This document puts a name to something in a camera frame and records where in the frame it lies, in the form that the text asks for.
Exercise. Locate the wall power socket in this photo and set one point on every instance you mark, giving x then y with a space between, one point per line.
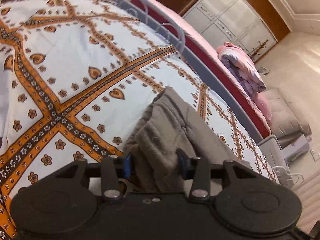
315 155

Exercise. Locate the beige padded headboard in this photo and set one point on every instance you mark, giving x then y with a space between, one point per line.
287 121

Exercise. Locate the large pink bed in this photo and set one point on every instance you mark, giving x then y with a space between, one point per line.
204 59

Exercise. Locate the white cardboard box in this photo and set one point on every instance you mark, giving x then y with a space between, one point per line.
292 151

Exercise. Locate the wooden coat rack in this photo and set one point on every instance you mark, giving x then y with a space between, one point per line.
256 51

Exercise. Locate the orange heart patterned bedsheet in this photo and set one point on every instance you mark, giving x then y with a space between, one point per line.
75 79

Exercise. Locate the white nightstand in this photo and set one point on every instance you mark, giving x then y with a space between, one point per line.
271 149

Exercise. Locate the grey sweatpants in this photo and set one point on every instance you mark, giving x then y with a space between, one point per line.
167 124

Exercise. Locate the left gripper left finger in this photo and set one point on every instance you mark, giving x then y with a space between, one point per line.
112 169

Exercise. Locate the folded pink quilt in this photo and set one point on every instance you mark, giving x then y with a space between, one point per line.
241 67

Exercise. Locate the pink pillow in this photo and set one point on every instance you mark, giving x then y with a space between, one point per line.
261 101

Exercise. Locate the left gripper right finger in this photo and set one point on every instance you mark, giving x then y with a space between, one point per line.
198 170

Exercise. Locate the white sliding wardrobe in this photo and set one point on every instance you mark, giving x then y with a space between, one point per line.
234 21

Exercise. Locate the white metal daybed frame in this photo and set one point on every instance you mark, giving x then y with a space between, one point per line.
150 17

